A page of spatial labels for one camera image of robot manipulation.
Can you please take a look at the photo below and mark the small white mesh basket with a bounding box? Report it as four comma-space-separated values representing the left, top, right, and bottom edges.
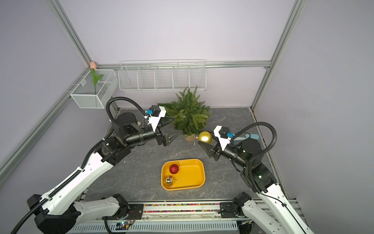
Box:
70, 69, 118, 109

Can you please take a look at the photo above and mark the gold ball ornament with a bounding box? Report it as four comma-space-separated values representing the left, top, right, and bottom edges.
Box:
195, 131, 213, 144

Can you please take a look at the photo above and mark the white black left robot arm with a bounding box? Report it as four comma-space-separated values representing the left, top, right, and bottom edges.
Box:
12, 97, 182, 234

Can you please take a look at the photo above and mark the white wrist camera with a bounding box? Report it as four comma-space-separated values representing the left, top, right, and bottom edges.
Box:
145, 105, 167, 132
213, 125, 234, 151

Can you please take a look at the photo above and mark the pink artificial tulip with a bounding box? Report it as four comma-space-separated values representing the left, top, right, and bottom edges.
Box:
90, 61, 103, 95

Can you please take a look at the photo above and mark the long white wire basket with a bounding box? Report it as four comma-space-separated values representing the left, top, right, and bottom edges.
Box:
118, 59, 207, 92

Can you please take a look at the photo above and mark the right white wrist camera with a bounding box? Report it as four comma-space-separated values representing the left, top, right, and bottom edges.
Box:
213, 125, 234, 151

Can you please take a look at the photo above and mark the yellow plastic tray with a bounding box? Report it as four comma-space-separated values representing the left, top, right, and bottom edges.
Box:
161, 159, 206, 191

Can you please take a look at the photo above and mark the red ball ornament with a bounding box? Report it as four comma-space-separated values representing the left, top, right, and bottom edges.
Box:
169, 164, 180, 175

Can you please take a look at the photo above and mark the small green christmas tree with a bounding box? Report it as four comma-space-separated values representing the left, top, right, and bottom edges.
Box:
158, 87, 211, 141

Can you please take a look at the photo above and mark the silver ball ornament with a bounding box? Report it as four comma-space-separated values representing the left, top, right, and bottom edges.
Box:
165, 176, 176, 187

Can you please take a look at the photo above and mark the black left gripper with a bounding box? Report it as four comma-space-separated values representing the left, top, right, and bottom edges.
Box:
126, 115, 182, 147

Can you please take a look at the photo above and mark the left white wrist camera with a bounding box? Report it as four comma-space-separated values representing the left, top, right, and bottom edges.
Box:
145, 105, 167, 132

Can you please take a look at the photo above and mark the teal plastic scoop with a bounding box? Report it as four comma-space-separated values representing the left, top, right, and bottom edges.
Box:
233, 133, 260, 145

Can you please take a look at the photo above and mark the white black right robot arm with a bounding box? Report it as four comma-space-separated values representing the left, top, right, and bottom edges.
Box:
198, 122, 312, 234

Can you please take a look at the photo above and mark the small green circuit board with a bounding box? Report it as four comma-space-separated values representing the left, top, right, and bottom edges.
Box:
115, 222, 131, 231

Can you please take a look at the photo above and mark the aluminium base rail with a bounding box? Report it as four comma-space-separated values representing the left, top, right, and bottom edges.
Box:
68, 199, 273, 234

